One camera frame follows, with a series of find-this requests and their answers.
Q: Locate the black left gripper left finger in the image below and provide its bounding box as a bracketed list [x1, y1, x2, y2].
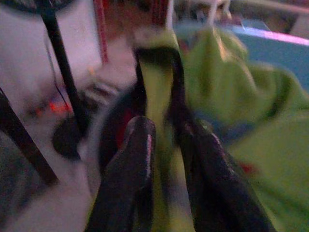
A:
[85, 115, 156, 232]

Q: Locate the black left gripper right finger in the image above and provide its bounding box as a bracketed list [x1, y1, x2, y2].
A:
[178, 120, 276, 232]

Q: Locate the lime green safety vest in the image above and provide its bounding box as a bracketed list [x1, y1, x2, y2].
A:
[135, 24, 309, 232]

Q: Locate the black stand pole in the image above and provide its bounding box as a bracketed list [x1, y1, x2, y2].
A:
[40, 0, 91, 161]

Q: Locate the light blue folding table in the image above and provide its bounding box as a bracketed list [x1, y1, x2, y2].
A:
[231, 19, 309, 91]

